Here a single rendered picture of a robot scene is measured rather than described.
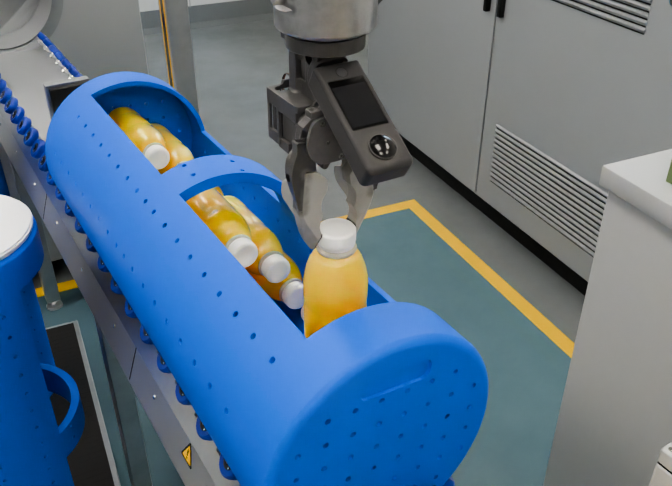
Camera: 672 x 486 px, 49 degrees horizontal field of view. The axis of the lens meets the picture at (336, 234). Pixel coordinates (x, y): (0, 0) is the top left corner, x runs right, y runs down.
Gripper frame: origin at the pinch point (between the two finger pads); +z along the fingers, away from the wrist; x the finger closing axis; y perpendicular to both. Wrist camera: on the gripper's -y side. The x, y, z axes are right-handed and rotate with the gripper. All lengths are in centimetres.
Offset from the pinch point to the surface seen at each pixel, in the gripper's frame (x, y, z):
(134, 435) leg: 7, 87, 106
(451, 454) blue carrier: -8.9, -11.0, 26.6
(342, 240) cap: 0.5, -2.0, -0.5
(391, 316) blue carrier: -2.4, -6.8, 6.8
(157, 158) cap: 0, 57, 16
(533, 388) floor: -114, 63, 130
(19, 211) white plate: 22, 71, 27
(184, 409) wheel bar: 11.5, 21.8, 37.5
